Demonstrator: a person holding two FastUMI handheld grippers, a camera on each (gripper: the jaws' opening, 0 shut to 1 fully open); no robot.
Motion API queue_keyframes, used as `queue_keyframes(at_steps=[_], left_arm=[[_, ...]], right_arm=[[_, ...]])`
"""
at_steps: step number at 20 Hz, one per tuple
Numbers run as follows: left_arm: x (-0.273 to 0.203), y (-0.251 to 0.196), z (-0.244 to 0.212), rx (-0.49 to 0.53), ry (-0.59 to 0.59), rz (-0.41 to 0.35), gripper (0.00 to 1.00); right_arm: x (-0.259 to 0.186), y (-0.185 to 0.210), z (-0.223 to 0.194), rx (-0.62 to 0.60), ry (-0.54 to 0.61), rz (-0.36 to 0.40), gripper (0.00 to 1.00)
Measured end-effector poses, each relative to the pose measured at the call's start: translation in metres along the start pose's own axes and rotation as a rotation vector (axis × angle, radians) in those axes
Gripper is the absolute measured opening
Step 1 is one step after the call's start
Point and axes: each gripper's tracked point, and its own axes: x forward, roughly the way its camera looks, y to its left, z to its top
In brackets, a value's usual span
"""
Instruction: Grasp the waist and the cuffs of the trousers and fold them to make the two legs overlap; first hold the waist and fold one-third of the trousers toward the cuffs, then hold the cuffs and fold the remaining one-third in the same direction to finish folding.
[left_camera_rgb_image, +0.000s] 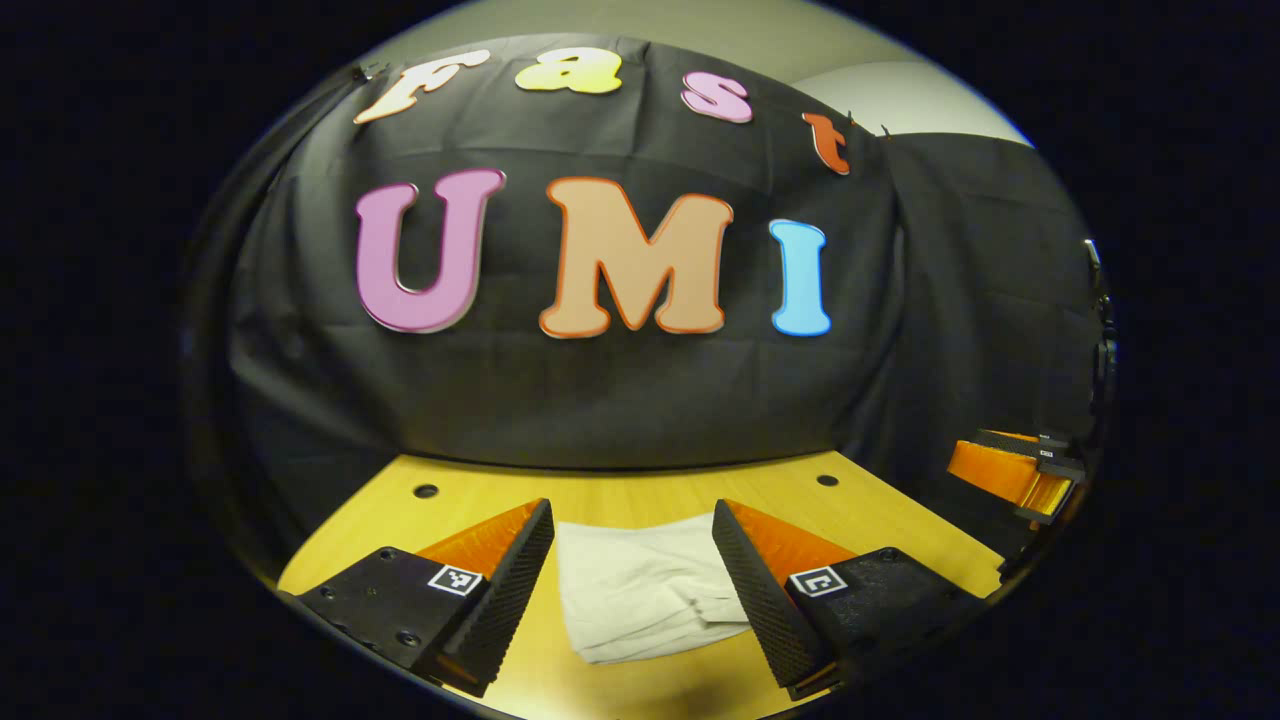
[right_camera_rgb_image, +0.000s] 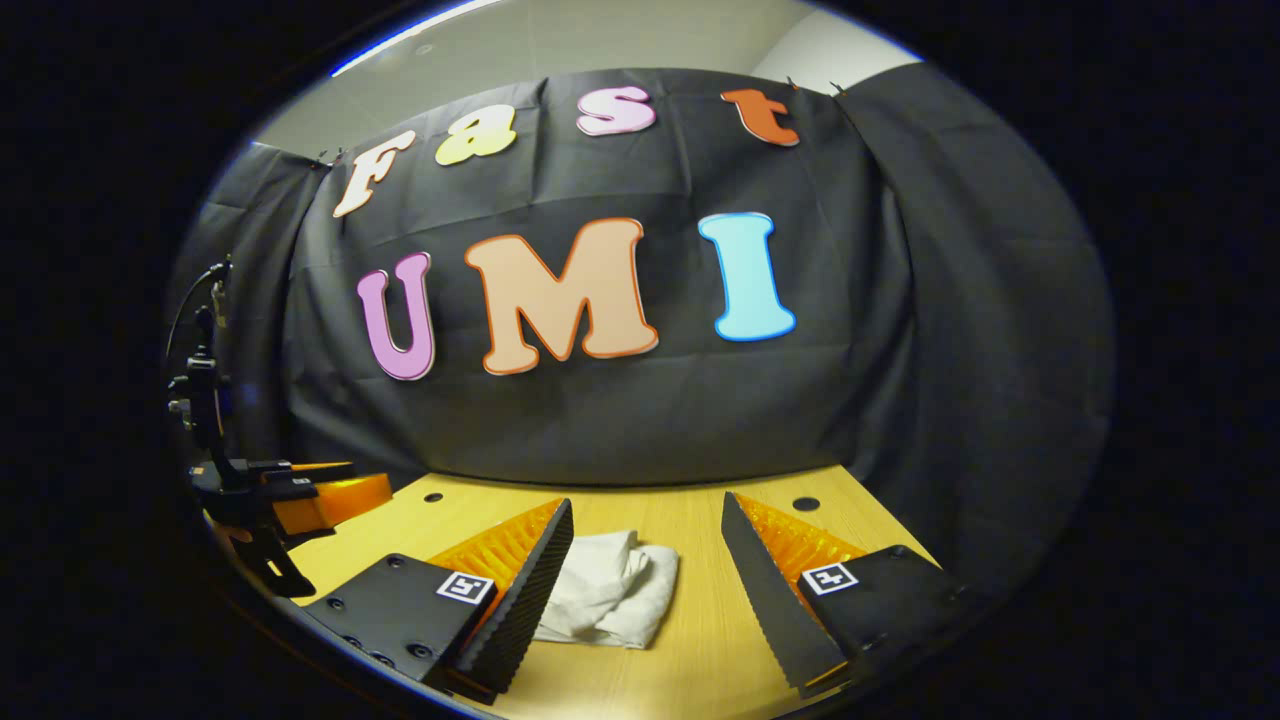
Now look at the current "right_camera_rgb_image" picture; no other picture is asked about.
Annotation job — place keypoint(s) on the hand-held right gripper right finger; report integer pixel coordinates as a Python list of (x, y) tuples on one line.
[(770, 610)]

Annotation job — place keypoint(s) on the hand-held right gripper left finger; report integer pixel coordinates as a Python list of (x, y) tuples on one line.
[(525, 610)]

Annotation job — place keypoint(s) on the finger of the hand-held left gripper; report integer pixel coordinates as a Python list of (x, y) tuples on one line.
[(310, 471), (335, 500)]

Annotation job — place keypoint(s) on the white jeans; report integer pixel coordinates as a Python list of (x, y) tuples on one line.
[(610, 590)]

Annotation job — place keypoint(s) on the black backdrop cloth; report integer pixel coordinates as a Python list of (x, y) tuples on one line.
[(700, 420)]

